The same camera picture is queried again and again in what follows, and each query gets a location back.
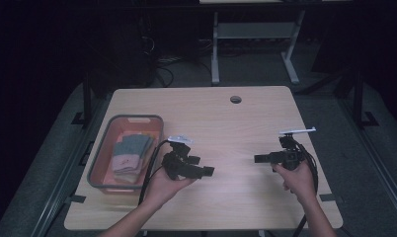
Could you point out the person's left hand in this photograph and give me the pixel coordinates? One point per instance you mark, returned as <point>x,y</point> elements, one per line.
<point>162,189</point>

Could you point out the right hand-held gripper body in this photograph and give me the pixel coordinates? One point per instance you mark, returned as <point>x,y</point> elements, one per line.
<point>290,158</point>

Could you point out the black table bracket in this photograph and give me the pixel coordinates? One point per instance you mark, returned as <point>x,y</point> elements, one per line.
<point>75,198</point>
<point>329,197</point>

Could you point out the grey metal desk frame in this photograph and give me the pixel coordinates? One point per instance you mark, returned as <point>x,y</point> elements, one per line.
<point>252,30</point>

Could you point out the cream glove with rabbit patch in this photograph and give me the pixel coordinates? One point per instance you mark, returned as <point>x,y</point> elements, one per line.
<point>127,178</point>

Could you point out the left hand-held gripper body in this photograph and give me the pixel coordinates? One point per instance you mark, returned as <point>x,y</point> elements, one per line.
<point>176,163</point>

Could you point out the black metal stand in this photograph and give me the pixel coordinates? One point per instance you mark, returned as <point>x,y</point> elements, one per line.
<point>87,98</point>
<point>358,98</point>

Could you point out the pink basket with grey rim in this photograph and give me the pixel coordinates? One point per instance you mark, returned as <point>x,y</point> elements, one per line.
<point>120,126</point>

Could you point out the aluminium frame rail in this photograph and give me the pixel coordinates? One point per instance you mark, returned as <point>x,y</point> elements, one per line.
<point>379,168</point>
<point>60,184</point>

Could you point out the person's right hand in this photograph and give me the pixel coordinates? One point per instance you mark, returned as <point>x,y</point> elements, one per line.
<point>298,184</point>

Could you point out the grey pink glove orange label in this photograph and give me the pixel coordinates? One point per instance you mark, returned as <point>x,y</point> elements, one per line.
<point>130,148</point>

